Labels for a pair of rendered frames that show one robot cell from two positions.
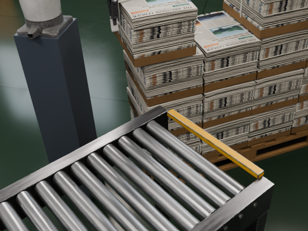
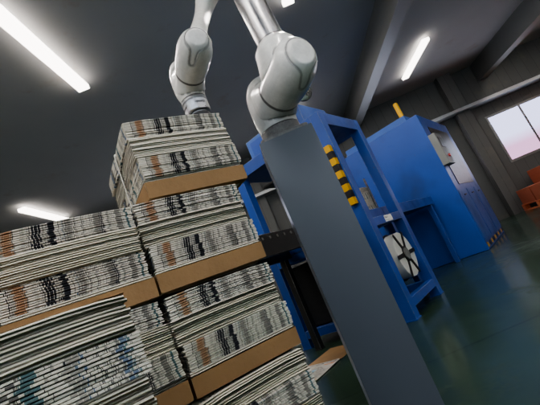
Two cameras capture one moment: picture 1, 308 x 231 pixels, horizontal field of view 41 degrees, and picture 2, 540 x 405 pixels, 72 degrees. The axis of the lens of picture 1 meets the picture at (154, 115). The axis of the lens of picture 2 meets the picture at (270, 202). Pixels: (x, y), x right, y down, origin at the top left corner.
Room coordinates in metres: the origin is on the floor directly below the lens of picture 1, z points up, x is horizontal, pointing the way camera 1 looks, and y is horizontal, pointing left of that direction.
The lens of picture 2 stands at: (2.84, -0.07, 0.53)
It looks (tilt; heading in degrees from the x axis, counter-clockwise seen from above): 12 degrees up; 164
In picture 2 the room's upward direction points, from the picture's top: 23 degrees counter-clockwise
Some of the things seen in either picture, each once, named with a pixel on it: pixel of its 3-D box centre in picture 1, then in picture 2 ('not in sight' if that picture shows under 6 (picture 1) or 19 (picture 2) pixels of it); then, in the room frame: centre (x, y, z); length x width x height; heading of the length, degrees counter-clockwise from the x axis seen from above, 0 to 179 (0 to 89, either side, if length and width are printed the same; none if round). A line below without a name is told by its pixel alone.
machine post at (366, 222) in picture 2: not in sight; (361, 210); (0.55, 1.17, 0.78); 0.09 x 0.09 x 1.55; 38
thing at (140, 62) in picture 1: (159, 48); not in sight; (1.61, -0.04, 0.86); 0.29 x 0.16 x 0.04; 107
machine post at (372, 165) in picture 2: not in sight; (391, 203); (0.19, 1.65, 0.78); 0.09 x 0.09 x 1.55; 38
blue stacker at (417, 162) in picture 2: not in sight; (419, 186); (-1.60, 3.33, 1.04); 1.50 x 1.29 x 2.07; 128
